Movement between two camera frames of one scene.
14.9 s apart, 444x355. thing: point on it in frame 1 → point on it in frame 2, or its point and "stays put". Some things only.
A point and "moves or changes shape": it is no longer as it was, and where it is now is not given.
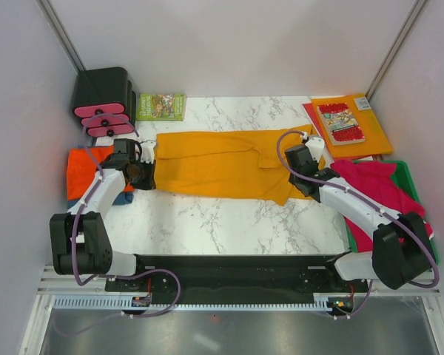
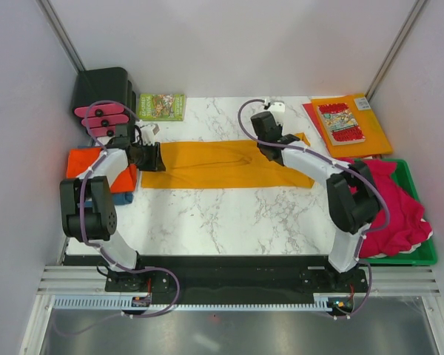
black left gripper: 149,183 → 156,162
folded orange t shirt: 81,168 stays put
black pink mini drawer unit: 105,100 stays put
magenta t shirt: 374,179 stays put
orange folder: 375,141 stays put
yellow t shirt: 250,163 moves or changes shape
